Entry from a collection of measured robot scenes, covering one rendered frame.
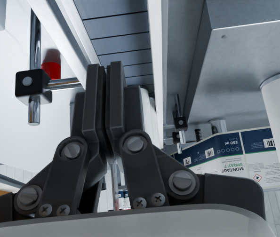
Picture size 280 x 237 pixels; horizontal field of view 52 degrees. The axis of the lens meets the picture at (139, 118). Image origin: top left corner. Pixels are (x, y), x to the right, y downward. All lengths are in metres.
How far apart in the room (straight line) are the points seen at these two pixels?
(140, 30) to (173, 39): 0.13
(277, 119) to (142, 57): 0.27
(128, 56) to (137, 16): 0.09
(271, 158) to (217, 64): 0.35
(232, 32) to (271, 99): 0.20
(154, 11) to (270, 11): 0.18
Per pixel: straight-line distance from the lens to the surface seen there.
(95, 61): 0.42
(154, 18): 0.29
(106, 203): 5.14
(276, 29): 0.43
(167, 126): 0.66
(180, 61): 0.55
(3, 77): 0.58
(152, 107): 0.54
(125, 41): 0.38
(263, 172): 0.75
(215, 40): 0.41
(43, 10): 0.20
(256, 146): 0.75
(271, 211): 5.92
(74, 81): 0.30
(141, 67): 0.44
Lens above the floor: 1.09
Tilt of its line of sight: 18 degrees down
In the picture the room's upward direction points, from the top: 174 degrees clockwise
